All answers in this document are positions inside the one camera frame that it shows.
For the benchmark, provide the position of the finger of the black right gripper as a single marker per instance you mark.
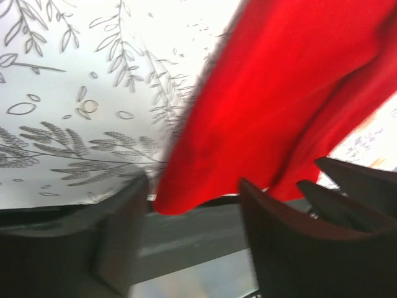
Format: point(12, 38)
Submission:
point(342, 211)
point(372, 187)

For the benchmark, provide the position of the red t shirt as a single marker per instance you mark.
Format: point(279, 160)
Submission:
point(294, 79)

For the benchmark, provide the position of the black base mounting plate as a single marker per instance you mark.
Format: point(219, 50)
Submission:
point(169, 244)

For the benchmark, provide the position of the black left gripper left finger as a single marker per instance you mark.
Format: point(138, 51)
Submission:
point(74, 251)

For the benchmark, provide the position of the floral patterned table mat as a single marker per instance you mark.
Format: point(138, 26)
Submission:
point(96, 93)

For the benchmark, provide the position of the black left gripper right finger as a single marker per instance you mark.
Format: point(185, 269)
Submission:
point(295, 255)

